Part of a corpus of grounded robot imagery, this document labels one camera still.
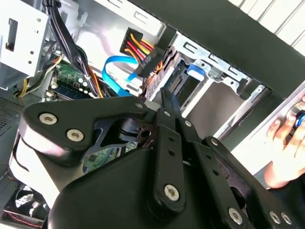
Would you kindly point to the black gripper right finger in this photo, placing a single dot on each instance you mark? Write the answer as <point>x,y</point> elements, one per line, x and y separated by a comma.
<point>214,167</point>

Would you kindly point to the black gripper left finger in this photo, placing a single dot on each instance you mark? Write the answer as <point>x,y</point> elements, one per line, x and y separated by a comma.
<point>59,143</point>

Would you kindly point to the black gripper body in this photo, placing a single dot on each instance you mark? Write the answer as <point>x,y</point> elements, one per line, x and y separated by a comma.
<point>114,198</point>

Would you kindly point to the hard disk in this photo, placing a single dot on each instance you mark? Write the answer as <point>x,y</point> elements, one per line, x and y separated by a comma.
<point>195,70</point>

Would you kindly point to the person's hand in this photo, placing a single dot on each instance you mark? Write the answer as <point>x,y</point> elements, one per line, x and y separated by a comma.
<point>286,169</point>

